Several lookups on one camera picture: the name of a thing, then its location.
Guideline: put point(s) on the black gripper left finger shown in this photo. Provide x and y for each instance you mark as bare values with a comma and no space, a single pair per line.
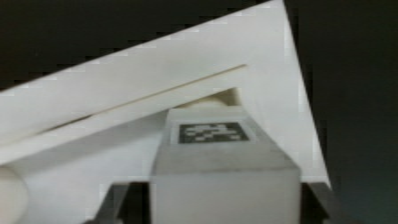
126,206

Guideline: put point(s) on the white table leg four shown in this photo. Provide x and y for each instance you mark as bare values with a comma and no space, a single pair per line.
225,178

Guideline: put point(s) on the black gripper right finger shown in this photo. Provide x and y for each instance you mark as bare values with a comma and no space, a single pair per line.
321,206

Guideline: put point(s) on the white square tabletop tray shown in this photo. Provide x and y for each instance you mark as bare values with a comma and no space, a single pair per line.
70,174

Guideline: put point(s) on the white right obstacle wall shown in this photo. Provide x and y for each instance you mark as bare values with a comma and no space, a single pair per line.
229,54

